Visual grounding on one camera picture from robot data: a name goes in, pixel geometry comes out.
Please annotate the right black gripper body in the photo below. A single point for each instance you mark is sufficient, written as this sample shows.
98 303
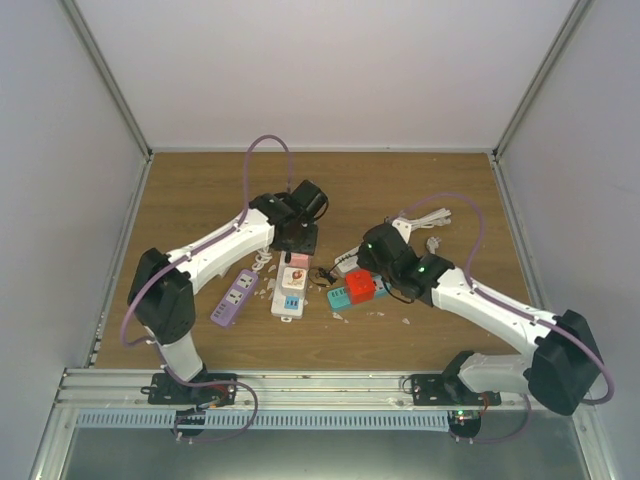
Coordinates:
368 263

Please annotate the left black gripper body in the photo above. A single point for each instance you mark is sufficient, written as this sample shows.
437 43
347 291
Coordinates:
301 243

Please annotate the red cube socket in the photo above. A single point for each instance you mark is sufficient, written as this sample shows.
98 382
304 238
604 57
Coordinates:
360 286

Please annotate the pink cube socket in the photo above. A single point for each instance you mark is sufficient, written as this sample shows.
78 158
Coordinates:
299 260

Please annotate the white cube socket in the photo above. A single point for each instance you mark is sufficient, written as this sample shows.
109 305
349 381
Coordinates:
293 279

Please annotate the black charger with cable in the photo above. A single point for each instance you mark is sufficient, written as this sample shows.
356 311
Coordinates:
326 277

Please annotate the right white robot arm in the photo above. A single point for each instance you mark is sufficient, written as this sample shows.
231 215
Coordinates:
556 358

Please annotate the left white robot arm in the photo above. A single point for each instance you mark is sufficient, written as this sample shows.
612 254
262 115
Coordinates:
161 301

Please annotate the white power strip green ports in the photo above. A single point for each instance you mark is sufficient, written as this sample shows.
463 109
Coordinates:
347 262

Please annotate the long white power strip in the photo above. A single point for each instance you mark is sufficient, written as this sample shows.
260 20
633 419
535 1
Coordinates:
285 306

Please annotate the purple power strip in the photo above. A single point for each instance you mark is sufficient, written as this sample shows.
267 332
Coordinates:
235 298

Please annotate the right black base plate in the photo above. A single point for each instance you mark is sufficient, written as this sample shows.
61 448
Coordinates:
439 390

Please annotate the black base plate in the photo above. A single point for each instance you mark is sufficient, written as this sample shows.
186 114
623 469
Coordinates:
164 390
439 390

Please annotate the grey slotted cable duct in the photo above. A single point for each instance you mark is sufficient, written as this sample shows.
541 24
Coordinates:
268 420

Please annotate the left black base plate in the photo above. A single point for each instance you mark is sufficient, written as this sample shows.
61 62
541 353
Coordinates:
164 390

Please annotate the aluminium front rail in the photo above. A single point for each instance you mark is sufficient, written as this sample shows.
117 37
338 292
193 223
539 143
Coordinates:
276 390

